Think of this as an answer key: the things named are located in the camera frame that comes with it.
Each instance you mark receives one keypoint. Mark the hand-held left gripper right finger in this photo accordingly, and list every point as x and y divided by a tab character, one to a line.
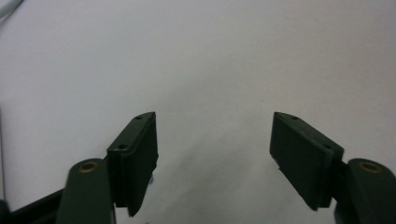
303	161

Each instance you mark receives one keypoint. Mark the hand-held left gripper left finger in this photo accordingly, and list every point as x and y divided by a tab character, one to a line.
132	168

